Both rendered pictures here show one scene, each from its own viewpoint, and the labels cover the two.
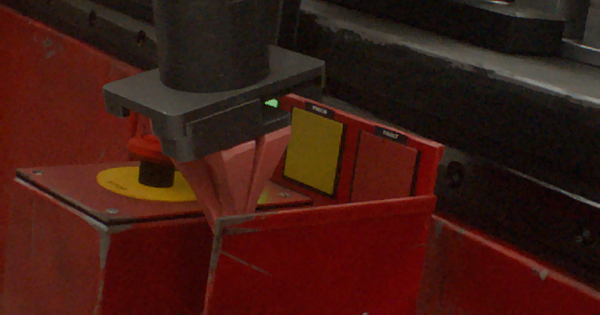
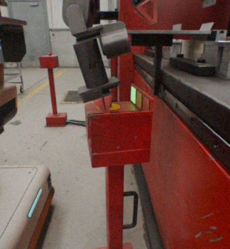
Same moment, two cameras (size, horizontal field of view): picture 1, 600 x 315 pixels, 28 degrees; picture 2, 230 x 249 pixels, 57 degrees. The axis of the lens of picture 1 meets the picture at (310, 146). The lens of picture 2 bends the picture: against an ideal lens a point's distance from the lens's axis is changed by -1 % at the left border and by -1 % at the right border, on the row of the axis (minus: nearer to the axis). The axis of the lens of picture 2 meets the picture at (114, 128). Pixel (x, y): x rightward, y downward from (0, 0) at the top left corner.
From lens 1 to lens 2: 0.33 m
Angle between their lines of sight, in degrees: 33
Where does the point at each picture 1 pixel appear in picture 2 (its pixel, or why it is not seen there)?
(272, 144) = (106, 99)
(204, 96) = (89, 89)
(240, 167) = (99, 104)
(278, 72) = (108, 83)
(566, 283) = (188, 133)
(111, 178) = not seen: hidden behind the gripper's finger
